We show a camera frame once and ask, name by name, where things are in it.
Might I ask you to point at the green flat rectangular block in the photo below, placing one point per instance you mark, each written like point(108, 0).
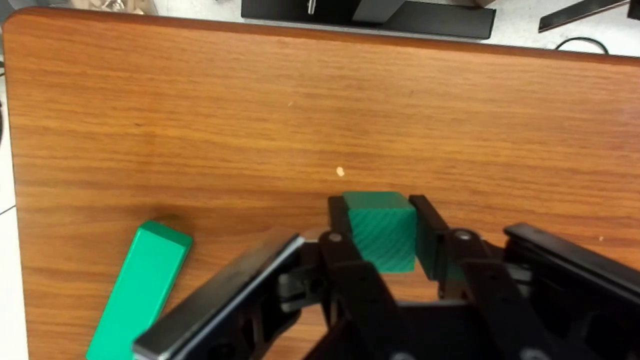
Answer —
point(137, 293)

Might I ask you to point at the black slanted bar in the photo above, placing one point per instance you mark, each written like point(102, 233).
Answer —
point(581, 12)

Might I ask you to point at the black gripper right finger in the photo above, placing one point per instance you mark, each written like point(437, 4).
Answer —
point(532, 293)

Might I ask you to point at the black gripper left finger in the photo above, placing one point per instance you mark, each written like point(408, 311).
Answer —
point(346, 287)

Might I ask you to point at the green wooden cube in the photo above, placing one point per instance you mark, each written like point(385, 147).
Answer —
point(383, 230)

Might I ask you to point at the black flat stand base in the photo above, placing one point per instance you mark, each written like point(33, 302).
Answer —
point(400, 17)

